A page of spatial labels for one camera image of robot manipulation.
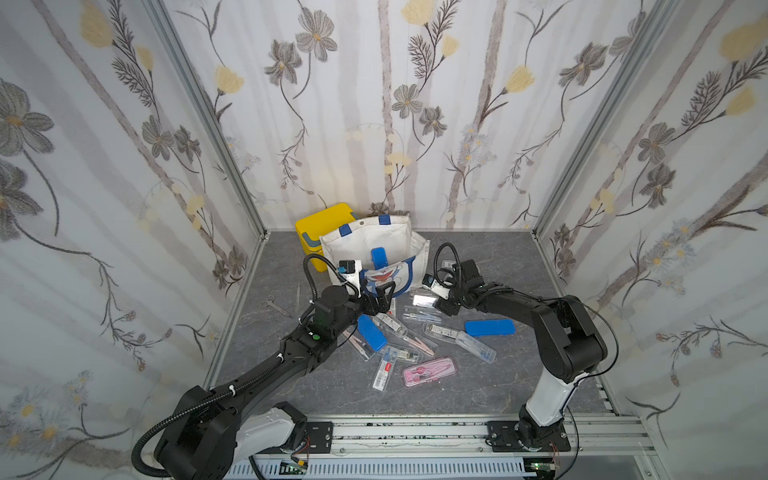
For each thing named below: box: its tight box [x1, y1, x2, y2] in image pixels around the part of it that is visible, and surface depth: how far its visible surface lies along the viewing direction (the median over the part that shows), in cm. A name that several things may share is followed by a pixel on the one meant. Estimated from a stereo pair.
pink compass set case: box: [402, 356, 457, 387], surface depth 86 cm
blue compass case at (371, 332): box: [357, 314, 388, 352], surface depth 92 cm
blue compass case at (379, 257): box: [371, 247, 388, 270], surface depth 104 cm
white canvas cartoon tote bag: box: [320, 215, 431, 297], surface depth 97 cm
